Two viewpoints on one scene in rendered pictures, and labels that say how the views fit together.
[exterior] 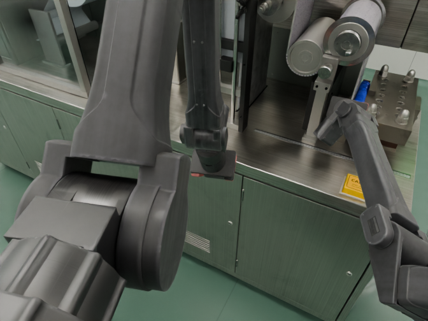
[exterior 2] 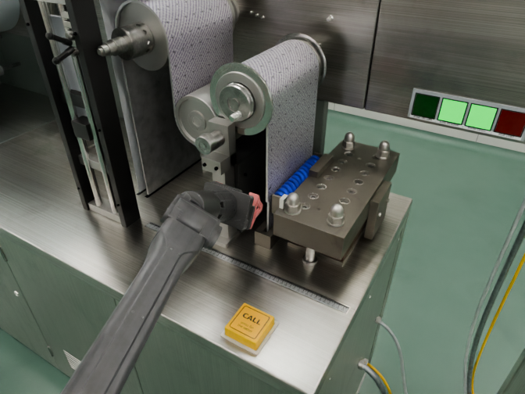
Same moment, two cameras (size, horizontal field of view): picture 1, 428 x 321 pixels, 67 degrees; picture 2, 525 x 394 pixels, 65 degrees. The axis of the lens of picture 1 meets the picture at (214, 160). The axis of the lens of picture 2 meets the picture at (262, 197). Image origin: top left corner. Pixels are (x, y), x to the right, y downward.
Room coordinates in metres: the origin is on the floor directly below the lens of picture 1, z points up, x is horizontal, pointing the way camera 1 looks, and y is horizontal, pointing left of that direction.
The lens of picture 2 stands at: (0.19, -0.48, 1.57)
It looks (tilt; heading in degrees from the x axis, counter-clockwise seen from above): 35 degrees down; 2
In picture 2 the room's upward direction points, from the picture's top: straight up
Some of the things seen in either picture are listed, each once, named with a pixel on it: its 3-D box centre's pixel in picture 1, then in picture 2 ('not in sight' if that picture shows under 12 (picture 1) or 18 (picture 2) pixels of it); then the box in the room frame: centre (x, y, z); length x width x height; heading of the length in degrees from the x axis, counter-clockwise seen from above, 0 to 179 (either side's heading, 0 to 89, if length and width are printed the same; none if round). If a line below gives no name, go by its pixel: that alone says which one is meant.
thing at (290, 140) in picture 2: (362, 72); (292, 144); (1.05, -0.52, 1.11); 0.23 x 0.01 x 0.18; 152
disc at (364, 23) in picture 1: (348, 42); (240, 100); (0.97, -0.41, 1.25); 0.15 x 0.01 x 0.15; 62
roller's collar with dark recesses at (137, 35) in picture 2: (271, 2); (133, 41); (1.07, -0.18, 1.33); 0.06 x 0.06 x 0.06; 62
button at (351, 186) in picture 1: (356, 186); (249, 325); (0.69, -0.44, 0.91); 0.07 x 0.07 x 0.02; 62
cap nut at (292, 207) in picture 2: (371, 109); (292, 202); (0.90, -0.52, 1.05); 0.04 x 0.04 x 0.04
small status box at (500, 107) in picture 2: not in sight; (466, 113); (1.07, -0.90, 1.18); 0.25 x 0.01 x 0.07; 62
